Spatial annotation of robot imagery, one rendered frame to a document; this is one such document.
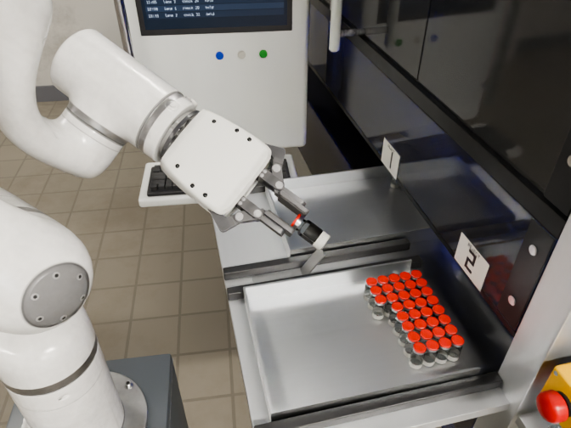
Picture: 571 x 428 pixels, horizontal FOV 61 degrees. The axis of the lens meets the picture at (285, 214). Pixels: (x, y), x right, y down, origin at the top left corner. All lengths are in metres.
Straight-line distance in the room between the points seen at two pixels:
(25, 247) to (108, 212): 2.26
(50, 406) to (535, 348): 0.65
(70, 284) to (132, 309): 1.67
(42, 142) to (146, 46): 0.89
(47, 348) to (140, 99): 0.31
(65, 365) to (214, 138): 0.33
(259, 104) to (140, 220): 1.35
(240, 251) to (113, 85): 0.56
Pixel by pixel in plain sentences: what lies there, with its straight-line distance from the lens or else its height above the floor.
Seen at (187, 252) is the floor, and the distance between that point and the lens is 2.39.
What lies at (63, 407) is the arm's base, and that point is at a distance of 0.72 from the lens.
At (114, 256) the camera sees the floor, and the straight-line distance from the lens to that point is 2.47.
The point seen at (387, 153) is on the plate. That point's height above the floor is 1.02.
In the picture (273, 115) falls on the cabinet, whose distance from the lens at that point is 1.49.
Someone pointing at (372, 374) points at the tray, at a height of 0.88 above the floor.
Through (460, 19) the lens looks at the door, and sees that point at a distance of 0.87.
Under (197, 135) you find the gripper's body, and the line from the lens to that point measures 0.57.
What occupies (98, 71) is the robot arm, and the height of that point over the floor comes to 1.38.
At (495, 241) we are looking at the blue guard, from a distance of 0.81.
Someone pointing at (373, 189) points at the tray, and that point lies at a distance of 1.24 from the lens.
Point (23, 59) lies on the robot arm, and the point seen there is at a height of 1.42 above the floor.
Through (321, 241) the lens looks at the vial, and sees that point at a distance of 0.56.
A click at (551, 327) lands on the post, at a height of 1.07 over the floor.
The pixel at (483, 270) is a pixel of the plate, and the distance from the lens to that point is 0.85.
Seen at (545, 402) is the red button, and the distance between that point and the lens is 0.75.
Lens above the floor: 1.58
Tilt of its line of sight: 38 degrees down
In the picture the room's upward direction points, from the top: straight up
